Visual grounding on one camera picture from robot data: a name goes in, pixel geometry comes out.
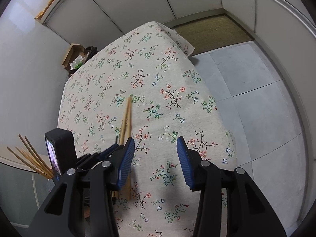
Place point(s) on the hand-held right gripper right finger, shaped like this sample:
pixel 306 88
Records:
pixel 185 163

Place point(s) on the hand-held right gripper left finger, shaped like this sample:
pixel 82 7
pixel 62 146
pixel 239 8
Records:
pixel 126 163

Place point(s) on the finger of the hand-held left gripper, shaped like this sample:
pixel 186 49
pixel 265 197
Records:
pixel 87 161
pixel 108 151

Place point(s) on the plain bamboo chopstick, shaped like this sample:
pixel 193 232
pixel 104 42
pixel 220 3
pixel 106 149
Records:
pixel 128 132
pixel 122 133

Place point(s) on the floral tablecloth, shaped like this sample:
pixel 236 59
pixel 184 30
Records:
pixel 160 118

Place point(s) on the frosted glass door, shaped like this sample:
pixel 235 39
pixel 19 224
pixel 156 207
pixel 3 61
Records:
pixel 19 197

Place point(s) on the black trash bin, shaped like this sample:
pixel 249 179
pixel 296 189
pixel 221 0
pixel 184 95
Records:
pixel 92 50

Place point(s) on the brown floor mat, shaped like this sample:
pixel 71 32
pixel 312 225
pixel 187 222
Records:
pixel 214 34

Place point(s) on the yellow paper bags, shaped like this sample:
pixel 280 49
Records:
pixel 45 9

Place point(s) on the white kitchen countertop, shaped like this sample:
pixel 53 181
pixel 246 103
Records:
pixel 60 2

